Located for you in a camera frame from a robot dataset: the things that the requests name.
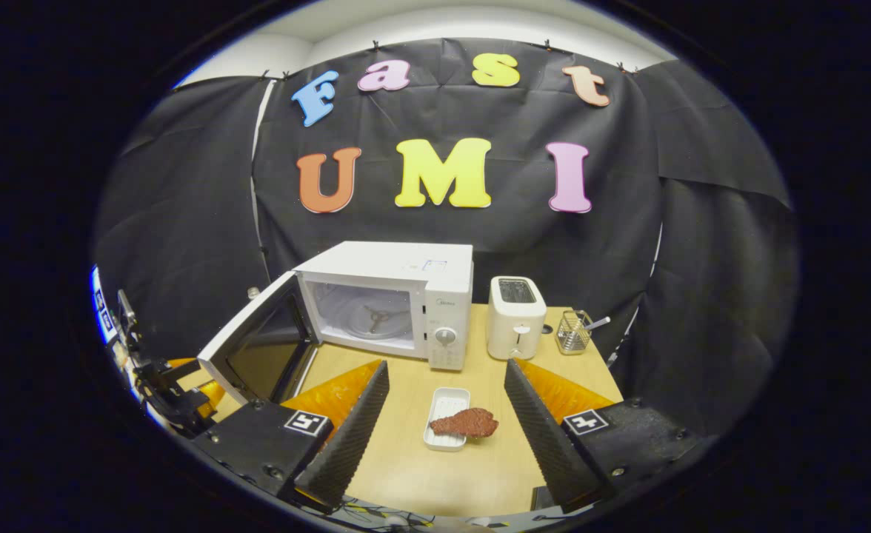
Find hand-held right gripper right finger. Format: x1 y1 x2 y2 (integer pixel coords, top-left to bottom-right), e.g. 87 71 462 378
504 358 715 514

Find wire mesh utensil holder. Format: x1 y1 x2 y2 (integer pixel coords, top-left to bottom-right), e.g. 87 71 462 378
556 309 593 355

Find red-brown meat piece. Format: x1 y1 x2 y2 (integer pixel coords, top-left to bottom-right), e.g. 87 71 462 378
429 407 500 439

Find blue and white panel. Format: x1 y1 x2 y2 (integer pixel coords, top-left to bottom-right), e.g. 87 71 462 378
91 265 119 345

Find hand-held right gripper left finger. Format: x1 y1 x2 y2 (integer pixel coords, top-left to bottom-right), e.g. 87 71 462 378
191 360 391 514

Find white toaster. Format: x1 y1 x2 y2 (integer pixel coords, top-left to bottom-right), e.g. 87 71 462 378
487 276 547 361

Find white rectangular tray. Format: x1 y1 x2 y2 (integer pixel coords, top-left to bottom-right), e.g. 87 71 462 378
423 387 472 452

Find white microwave oven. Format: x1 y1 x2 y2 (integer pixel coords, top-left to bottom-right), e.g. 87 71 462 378
197 241 475 406

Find tangle of floor cables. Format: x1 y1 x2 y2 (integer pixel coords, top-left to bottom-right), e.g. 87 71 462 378
336 496 510 533

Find black backdrop cloth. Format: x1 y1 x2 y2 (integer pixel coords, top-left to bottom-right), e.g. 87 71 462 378
95 38 799 438

